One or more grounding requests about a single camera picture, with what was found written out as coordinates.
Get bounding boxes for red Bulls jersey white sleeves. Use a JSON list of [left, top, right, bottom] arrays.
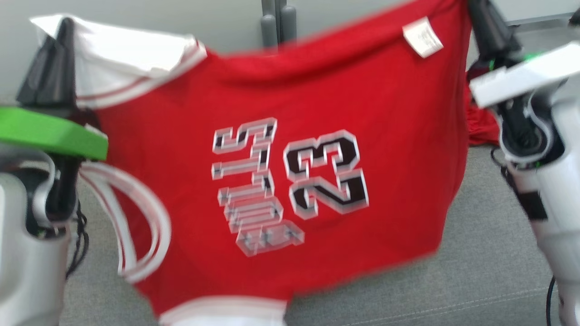
[[29, 0, 473, 326]]

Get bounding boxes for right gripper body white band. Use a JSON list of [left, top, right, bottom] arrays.
[[469, 42, 580, 109]]

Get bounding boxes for grey double partition post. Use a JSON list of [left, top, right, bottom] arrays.
[[261, 0, 298, 48]]

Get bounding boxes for red Bulls shorts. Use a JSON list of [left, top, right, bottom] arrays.
[[463, 63, 501, 146]]

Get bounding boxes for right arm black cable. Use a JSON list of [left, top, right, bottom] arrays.
[[545, 275, 562, 326]]

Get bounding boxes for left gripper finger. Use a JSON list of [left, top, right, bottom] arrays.
[[48, 17, 77, 107], [16, 23, 59, 107]]

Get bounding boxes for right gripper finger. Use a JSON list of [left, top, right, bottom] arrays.
[[467, 0, 499, 59], [483, 0, 522, 59]]

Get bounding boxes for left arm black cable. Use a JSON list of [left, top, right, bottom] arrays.
[[65, 199, 90, 280]]

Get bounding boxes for grey partition frame with foot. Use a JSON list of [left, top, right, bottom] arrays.
[[505, 11, 580, 27]]

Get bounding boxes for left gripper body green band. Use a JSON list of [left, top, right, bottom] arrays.
[[0, 107, 108, 161]]

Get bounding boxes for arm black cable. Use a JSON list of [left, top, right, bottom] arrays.
[[65, 199, 90, 280], [545, 275, 562, 326]]

